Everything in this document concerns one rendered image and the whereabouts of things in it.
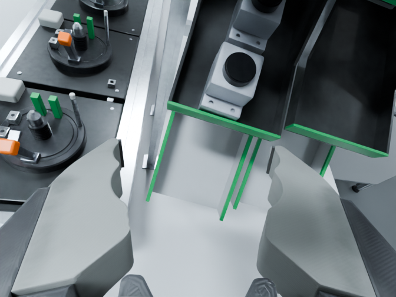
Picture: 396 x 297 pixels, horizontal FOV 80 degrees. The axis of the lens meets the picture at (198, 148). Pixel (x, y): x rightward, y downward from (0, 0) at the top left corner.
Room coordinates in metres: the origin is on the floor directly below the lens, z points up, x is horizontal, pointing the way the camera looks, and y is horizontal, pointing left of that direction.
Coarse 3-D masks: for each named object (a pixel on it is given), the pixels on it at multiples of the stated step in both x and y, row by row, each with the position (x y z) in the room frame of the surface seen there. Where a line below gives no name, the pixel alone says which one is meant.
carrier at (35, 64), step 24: (48, 24) 0.44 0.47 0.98; (72, 24) 0.49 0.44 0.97; (24, 48) 0.35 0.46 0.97; (48, 48) 0.36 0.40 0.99; (96, 48) 0.43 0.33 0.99; (120, 48) 0.49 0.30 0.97; (24, 72) 0.28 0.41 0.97; (48, 72) 0.31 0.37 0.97; (72, 72) 0.34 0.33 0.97; (96, 72) 0.37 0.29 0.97; (120, 72) 0.41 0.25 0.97; (96, 96) 0.32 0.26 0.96; (120, 96) 0.34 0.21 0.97
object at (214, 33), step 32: (224, 0) 0.32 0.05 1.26; (288, 0) 0.37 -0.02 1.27; (320, 0) 0.32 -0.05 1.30; (192, 32) 0.25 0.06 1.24; (224, 32) 0.29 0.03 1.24; (288, 32) 0.33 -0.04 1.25; (192, 64) 0.23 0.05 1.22; (288, 64) 0.29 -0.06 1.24; (192, 96) 0.20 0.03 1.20; (256, 96) 0.24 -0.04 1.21; (288, 96) 0.24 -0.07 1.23; (256, 128) 0.19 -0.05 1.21
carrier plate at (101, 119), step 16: (48, 96) 0.26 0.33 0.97; (64, 96) 0.27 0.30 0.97; (0, 112) 0.18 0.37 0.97; (80, 112) 0.26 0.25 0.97; (96, 112) 0.27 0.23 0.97; (112, 112) 0.29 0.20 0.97; (96, 128) 0.24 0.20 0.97; (112, 128) 0.25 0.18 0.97; (96, 144) 0.21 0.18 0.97; (0, 160) 0.10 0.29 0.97; (0, 176) 0.08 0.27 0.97; (16, 176) 0.09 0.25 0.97; (32, 176) 0.10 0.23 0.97; (48, 176) 0.11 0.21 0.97; (0, 192) 0.06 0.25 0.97; (16, 192) 0.07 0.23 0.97; (32, 192) 0.08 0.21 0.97
